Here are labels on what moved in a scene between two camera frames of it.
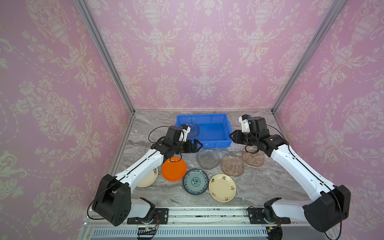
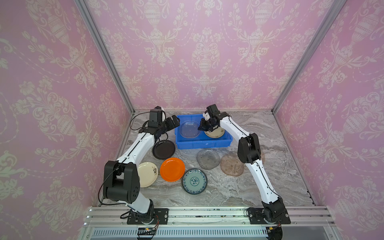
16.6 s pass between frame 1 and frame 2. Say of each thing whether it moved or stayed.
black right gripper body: moved
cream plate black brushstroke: stayed
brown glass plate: stayed
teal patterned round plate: stayed
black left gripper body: moved
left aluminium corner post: stayed
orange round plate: stayed
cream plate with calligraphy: moved
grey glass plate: stayed
